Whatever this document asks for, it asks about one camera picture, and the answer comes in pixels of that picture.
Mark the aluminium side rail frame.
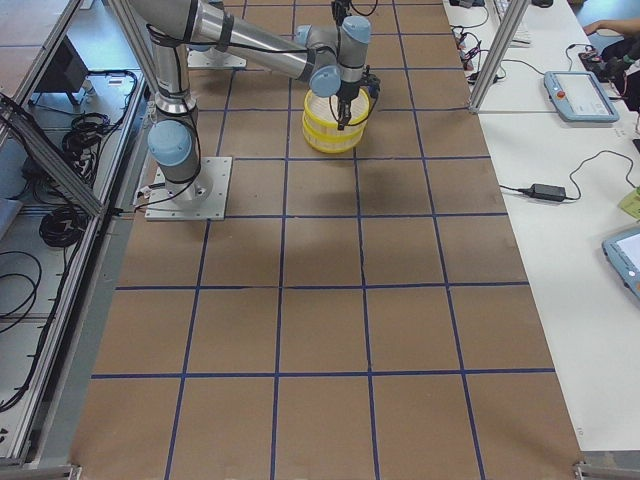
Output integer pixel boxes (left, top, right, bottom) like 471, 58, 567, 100
1, 1, 153, 479

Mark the yellow bamboo steamer layer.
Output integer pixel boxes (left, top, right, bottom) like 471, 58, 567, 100
304, 89, 371, 133
302, 114, 366, 154

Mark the black coiled cable bundle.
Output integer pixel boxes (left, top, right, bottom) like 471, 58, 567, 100
38, 205, 89, 247

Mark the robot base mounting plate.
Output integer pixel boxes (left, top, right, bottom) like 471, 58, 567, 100
144, 157, 233, 221

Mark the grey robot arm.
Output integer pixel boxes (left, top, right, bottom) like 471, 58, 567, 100
330, 0, 379, 26
129, 1, 379, 206

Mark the aluminium frame post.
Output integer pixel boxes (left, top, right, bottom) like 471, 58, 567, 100
469, 0, 530, 114

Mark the blue teach pendant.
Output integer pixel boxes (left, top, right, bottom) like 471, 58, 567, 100
543, 71, 619, 123
602, 226, 639, 298

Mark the yellow bamboo steamer top layer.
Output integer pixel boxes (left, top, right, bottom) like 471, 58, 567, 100
304, 89, 371, 133

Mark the black power adapter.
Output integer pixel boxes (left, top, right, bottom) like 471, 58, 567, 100
517, 183, 567, 203

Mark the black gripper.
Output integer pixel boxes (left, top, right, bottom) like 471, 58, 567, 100
337, 65, 381, 130

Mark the yellow bamboo steamer bottom layer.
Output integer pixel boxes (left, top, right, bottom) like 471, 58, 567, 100
302, 114, 366, 154

